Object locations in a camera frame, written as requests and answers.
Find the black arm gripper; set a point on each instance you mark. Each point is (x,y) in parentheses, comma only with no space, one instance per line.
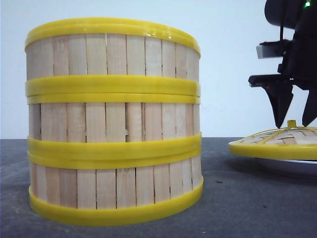
(299,64)

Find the woven bamboo steamer lid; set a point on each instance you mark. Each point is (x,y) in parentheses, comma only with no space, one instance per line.
(292,142)

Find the bamboo steamer basket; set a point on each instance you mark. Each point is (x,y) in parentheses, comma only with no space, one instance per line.
(111,184)
(54,123)
(100,59)

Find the white plate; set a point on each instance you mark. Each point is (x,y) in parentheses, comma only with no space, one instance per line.
(295,168)

